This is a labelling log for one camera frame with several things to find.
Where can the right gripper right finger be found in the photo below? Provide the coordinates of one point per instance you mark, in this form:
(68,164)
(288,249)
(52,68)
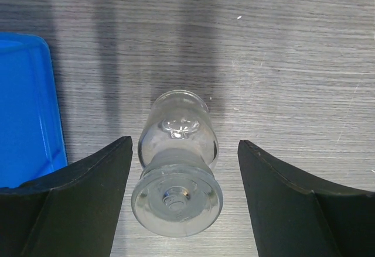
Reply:
(294,213)

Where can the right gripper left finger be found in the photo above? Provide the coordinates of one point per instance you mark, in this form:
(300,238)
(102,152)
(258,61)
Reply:
(73,211)

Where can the blue plastic divided bin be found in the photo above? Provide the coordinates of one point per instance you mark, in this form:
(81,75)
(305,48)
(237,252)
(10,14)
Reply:
(32,142)

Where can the small clear glass flask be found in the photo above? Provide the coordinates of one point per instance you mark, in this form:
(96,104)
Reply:
(177,194)

